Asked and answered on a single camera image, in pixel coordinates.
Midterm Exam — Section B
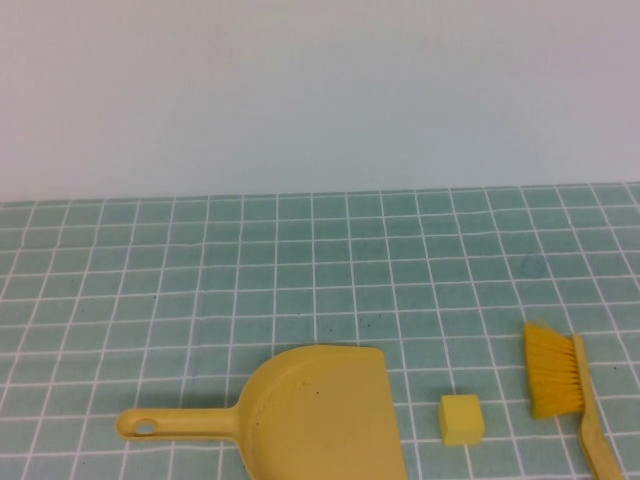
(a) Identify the yellow plastic dustpan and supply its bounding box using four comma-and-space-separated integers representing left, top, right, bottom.
115, 343, 409, 480

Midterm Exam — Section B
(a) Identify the yellow hand brush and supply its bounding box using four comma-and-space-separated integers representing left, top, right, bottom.
522, 321, 625, 480

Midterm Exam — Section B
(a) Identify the small yellow foam cube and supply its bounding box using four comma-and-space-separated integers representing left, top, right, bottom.
438, 393, 485, 447

